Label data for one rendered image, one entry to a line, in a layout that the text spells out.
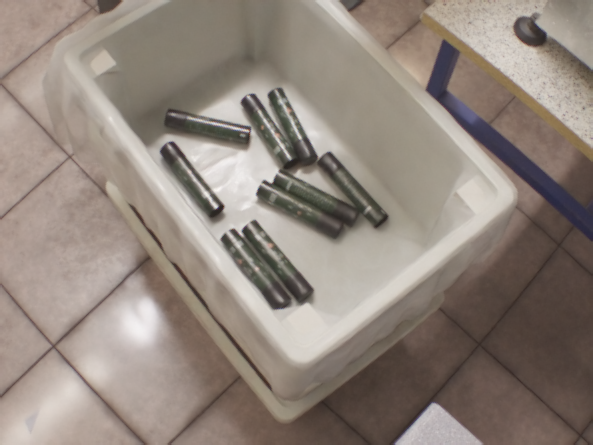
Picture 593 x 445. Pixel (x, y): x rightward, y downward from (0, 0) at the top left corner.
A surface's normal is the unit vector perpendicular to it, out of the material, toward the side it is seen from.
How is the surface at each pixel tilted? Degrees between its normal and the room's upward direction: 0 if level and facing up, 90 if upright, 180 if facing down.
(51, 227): 0
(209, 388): 0
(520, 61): 0
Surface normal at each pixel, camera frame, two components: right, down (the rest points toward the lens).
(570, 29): -0.69, 0.65
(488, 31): 0.05, -0.40
